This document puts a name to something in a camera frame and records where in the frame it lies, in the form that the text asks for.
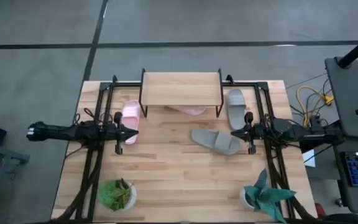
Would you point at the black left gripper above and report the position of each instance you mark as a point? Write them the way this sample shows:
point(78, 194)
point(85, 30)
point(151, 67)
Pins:
point(118, 133)

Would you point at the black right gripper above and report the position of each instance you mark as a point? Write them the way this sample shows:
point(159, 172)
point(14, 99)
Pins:
point(251, 133)

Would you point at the pink rubber slide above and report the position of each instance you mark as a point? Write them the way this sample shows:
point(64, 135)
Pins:
point(188, 110)
point(130, 115)

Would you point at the grey rubber slide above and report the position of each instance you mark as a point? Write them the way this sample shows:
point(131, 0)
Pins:
point(236, 109)
point(216, 140)

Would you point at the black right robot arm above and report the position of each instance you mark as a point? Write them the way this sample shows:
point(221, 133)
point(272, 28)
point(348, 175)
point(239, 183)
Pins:
point(306, 134)

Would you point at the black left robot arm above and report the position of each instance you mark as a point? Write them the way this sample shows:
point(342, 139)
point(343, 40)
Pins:
point(61, 132)

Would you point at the green spiky plant white pot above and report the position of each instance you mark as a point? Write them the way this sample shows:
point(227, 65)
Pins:
point(115, 194)

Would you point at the teal snake plant white pot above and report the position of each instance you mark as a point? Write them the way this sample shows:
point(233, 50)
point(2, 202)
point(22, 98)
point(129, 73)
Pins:
point(264, 196)

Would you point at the white paper sheet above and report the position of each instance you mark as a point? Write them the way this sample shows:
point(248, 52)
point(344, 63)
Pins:
point(309, 158)

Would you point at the black power strip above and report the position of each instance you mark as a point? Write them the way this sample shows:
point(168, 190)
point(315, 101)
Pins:
point(315, 119)

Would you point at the red object on floor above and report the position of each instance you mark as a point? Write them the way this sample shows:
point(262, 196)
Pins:
point(319, 210)

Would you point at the grey desk with pole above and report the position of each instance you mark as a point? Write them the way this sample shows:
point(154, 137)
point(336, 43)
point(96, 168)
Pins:
point(350, 102)

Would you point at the grey metal cart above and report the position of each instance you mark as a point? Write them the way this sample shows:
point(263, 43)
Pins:
point(11, 155)

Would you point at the black round pole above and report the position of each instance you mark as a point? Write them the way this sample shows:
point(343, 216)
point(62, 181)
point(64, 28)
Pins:
point(356, 51)

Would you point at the black metal table frame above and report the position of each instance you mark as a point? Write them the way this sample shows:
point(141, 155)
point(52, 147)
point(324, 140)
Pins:
point(129, 84)

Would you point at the wooden shelf with black frame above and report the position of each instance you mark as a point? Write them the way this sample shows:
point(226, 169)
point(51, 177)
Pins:
point(180, 88)

